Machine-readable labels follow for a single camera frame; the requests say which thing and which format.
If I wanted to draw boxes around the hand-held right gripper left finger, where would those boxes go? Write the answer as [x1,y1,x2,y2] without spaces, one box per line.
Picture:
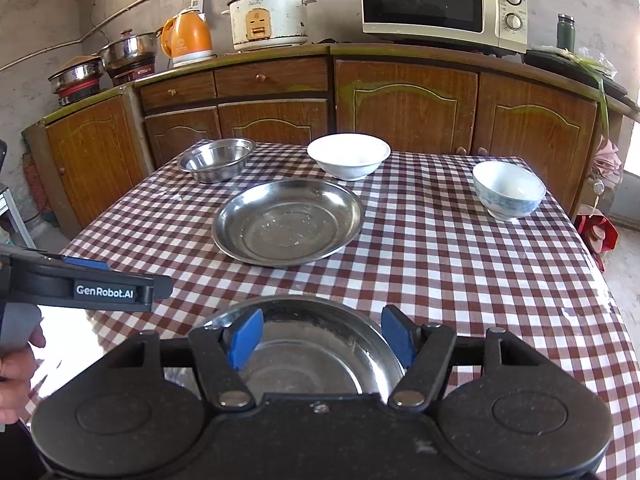
[107,308,264,409]

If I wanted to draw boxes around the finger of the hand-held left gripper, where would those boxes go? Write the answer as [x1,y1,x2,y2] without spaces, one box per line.
[62,256,174,307]

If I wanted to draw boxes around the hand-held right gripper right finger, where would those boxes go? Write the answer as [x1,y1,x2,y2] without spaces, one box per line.
[381,305,538,409]

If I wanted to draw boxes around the large steel plate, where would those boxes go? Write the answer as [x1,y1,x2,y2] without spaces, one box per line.
[211,178,364,267]

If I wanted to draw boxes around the deep steel bowl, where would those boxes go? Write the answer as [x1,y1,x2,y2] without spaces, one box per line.
[176,137,256,184]

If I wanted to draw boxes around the small blue patterned bowl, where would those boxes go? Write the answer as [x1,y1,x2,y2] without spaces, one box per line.
[472,161,547,222]

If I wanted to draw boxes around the large white bowl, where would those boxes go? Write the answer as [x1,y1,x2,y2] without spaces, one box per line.
[306,133,392,182]

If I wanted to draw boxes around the person's left hand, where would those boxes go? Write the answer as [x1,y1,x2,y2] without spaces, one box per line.
[0,320,47,426]

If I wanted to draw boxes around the brown white checkered tablecloth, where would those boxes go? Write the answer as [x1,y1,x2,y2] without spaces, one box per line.
[30,141,640,480]

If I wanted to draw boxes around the white metal stool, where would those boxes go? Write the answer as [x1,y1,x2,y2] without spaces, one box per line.
[0,185,37,251]

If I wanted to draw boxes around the red plastic sack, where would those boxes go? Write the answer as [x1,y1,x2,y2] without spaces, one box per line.
[22,152,51,206]

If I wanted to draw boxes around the single-door wooden cabinet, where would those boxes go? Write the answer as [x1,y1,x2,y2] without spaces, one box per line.
[22,85,153,238]

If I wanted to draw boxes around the red black induction cooker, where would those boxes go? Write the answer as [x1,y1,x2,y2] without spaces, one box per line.
[55,85,103,107]
[107,62,158,86]

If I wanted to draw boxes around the steel pot with brown lid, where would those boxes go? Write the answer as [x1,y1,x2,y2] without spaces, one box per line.
[48,55,105,93]

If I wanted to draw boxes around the long wooden kitchen cabinet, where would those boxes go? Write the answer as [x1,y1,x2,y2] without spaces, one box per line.
[132,42,640,221]

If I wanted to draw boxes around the red shopping bag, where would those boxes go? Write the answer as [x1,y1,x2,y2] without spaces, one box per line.
[575,212,619,256]

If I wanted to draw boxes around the steel pot with knobbed lid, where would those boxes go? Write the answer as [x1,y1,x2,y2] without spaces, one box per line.
[98,29,161,68]

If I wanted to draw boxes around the orange electric kettle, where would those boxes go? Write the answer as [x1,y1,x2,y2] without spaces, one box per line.
[160,8,215,68]

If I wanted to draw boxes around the pink folded umbrella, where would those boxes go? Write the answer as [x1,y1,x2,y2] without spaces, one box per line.
[594,137,624,177]

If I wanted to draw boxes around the white rice cooker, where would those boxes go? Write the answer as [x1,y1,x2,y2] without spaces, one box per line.
[222,0,318,52]

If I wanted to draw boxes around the green onion stalks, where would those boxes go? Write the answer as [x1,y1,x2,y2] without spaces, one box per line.
[550,47,616,136]

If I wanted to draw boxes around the black electric griddle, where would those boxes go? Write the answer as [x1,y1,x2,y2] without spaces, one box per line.
[525,47,630,97]

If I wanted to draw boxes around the cream microwave oven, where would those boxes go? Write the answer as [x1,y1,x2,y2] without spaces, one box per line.
[359,0,530,55]

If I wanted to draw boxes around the clear plastic bag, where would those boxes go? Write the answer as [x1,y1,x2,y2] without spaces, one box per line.
[577,47,616,78]

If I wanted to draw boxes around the dark green thermos bottle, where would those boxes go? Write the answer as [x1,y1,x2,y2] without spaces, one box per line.
[556,14,576,53]

